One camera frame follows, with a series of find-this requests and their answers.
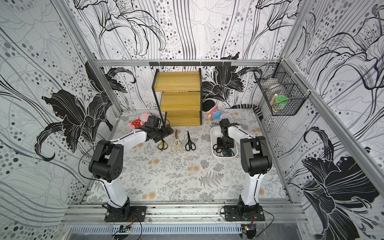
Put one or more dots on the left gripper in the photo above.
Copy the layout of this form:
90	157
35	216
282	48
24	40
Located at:
165	132

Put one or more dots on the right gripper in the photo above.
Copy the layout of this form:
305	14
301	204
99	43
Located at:
225	142

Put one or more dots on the yellow handled black scissors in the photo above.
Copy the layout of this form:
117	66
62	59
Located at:
163	145

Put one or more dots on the white plastic storage box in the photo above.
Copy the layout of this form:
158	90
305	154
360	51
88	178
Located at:
232	153

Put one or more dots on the cream handled kitchen scissors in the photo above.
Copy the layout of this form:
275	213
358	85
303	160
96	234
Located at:
177	146

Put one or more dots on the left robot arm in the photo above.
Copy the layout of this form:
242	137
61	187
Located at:
106	164

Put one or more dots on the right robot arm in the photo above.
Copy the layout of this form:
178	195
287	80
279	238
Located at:
255	160

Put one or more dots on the blue pink plush toy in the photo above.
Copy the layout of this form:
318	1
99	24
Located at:
215	113

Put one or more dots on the wooden three tier shelf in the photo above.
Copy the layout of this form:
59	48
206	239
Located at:
178	96

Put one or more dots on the green lid in basket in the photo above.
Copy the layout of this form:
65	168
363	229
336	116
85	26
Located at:
281	100

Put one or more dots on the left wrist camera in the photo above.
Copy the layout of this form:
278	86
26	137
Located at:
153	122

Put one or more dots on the black wall rail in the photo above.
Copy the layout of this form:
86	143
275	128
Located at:
202	64

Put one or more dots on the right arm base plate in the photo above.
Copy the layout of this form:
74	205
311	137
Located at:
245	214

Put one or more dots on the black wire basket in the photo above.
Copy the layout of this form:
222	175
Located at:
275	79

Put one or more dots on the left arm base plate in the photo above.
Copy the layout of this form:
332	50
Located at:
125	214

